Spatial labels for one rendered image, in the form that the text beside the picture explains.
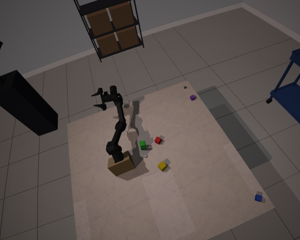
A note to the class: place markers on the red block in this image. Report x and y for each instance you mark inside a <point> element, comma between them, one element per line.
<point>158,140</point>

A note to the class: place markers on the small blue block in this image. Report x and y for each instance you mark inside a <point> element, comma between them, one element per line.
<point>258,198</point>

